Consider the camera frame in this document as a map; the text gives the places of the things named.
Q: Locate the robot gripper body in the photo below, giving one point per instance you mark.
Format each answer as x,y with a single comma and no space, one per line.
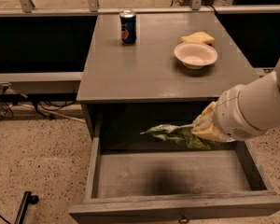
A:
232,113

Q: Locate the green jalapeno chip bag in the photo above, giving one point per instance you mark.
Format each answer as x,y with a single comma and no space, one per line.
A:
181,135

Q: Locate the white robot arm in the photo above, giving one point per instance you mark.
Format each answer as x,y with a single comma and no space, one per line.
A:
242,112

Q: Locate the open grey top drawer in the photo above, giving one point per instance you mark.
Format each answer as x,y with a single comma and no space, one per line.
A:
134,177

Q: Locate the white paper bowl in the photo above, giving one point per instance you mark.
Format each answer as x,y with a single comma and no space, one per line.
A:
195,55

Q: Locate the grey wooden cabinet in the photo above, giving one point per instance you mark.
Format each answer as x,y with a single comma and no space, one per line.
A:
148,71

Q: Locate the yellow sponge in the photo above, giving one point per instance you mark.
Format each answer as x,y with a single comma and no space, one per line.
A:
199,37

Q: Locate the blue Pepsi soda can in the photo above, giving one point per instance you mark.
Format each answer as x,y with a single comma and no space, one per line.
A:
128,26

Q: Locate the black floor bar with cable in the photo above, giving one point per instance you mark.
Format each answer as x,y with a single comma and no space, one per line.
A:
27,198

